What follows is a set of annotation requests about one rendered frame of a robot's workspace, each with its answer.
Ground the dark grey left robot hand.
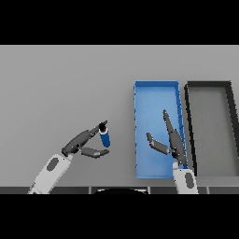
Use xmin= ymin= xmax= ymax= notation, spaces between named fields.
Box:
xmin=61 ymin=119 xmax=110 ymax=159

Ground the dark grey bin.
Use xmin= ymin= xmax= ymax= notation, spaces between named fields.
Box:
xmin=183 ymin=80 xmax=239 ymax=177

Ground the blue pipe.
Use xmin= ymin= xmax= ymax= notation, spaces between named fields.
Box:
xmin=98 ymin=122 xmax=112 ymax=148

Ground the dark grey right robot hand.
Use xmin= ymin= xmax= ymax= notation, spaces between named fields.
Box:
xmin=146 ymin=108 xmax=189 ymax=166

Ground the blue bin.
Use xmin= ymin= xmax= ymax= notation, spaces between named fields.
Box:
xmin=133 ymin=79 xmax=190 ymax=180

